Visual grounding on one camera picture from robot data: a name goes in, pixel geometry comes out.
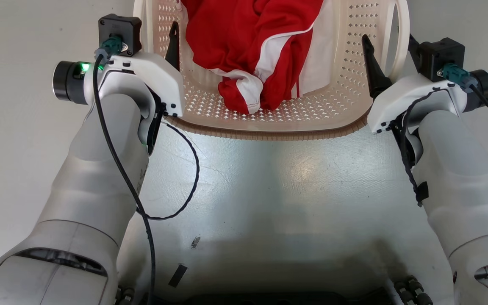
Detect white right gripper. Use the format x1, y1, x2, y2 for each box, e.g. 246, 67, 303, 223
361, 34, 488, 133

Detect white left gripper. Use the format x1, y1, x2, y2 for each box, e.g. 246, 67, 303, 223
53, 21, 185, 118

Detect cream perforated laundry basket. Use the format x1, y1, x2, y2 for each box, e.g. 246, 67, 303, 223
133, 0, 410, 141

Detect red garment with white trim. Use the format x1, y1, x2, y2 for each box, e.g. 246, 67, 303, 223
180, 0, 325, 115

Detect black tape strip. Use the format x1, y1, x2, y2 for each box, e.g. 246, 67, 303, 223
168, 264, 189, 288

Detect thin black looping cable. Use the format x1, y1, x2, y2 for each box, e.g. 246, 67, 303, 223
136, 120, 200, 221

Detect black ribbed cable connectors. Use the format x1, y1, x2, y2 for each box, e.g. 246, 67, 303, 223
115, 287, 136, 305
394, 276, 434, 305

